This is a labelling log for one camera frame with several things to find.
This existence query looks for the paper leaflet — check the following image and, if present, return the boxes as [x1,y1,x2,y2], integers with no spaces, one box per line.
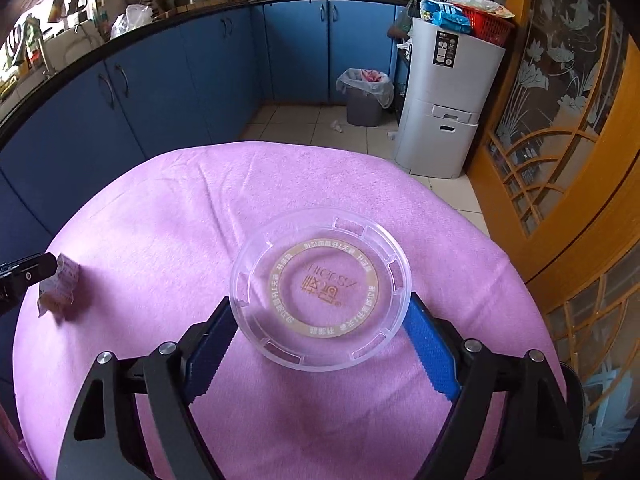
[37,254,80,318]

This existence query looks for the clear round plastic lid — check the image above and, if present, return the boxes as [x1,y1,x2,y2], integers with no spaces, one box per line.
[229,208,412,372]

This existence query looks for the black trash bin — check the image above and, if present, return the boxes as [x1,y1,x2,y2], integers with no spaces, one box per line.
[553,363,587,456]

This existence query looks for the blue kitchen cabinets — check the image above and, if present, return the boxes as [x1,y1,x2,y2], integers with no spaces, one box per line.
[1,0,402,262]

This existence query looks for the pink tablecloth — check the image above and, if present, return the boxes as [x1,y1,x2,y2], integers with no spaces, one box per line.
[13,142,560,479]

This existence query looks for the orange wooden glass door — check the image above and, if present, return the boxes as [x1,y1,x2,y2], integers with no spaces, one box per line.
[468,0,639,469]

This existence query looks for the grey bin with liner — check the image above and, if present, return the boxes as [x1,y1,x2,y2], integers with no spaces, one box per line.
[335,68,394,128]

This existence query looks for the white storage cabinet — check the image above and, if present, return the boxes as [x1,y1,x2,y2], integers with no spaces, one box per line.
[394,18,504,179]

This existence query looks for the white plastic bag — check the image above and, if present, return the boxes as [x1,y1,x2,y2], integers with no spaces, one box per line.
[111,4,153,39]

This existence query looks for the red plastic basket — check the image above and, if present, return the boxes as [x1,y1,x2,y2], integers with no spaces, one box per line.
[456,3,515,47]

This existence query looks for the blue plastic bag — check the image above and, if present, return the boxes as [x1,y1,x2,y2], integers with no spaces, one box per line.
[420,0,472,35]

